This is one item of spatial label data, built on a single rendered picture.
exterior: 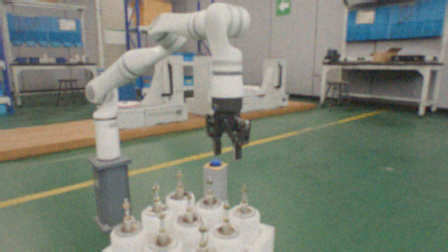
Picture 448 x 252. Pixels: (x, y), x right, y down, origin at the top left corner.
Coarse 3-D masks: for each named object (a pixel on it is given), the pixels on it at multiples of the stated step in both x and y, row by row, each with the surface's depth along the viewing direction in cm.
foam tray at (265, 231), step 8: (264, 224) 91; (264, 232) 86; (272, 232) 88; (208, 240) 85; (264, 240) 82; (272, 240) 89; (248, 248) 79; (256, 248) 79; (264, 248) 81; (272, 248) 90
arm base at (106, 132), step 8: (112, 120) 113; (96, 128) 112; (104, 128) 111; (112, 128) 113; (96, 136) 113; (104, 136) 112; (112, 136) 114; (96, 144) 114; (104, 144) 113; (112, 144) 114; (104, 152) 113; (112, 152) 115; (104, 160) 114; (112, 160) 115
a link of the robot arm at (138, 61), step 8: (168, 40) 85; (176, 40) 86; (184, 40) 87; (152, 48) 95; (160, 48) 93; (168, 48) 88; (176, 48) 88; (128, 56) 95; (136, 56) 94; (144, 56) 94; (152, 56) 93; (160, 56) 91; (128, 64) 95; (136, 64) 94; (144, 64) 94; (152, 64) 94; (136, 72) 97; (144, 72) 99
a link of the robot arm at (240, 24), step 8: (232, 8) 60; (240, 8) 62; (200, 16) 67; (232, 16) 60; (240, 16) 61; (248, 16) 62; (200, 24) 67; (232, 24) 60; (240, 24) 61; (248, 24) 63; (200, 32) 68; (232, 32) 62; (240, 32) 63
